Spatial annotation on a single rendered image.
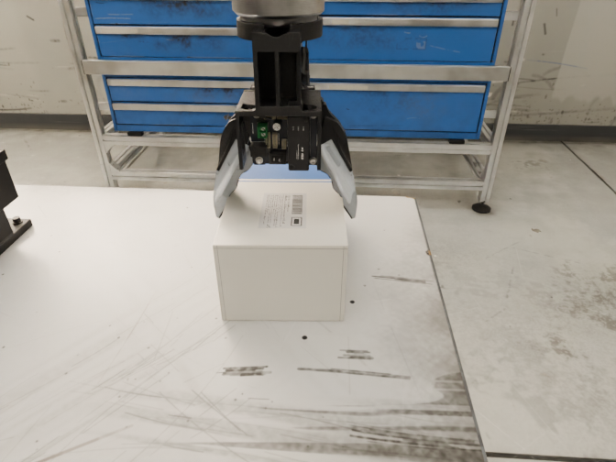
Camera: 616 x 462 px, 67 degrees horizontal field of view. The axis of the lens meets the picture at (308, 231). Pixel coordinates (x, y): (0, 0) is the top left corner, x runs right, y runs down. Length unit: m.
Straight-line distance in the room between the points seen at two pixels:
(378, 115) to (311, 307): 1.53
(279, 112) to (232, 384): 0.23
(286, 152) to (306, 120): 0.04
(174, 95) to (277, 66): 1.65
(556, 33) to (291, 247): 2.63
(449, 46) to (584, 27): 1.21
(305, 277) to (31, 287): 0.31
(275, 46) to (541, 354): 1.31
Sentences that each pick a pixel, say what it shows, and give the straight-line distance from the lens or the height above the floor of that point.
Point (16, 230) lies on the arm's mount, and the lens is 0.68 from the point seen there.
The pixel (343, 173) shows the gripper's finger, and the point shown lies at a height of 0.82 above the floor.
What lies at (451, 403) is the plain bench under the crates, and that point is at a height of 0.70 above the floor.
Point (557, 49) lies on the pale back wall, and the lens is 2.97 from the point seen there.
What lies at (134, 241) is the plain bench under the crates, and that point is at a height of 0.70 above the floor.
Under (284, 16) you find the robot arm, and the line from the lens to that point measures 0.38.
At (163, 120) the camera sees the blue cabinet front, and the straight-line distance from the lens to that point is 2.07.
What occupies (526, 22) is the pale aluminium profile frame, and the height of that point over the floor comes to 0.76.
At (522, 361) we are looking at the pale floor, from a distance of 1.50.
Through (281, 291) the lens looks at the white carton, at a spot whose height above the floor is 0.74.
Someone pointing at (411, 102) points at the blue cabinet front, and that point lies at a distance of 1.93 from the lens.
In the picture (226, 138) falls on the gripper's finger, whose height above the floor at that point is 0.85.
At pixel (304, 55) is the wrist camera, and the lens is 0.44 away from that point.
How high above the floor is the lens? 1.02
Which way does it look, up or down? 33 degrees down
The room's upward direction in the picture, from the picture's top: straight up
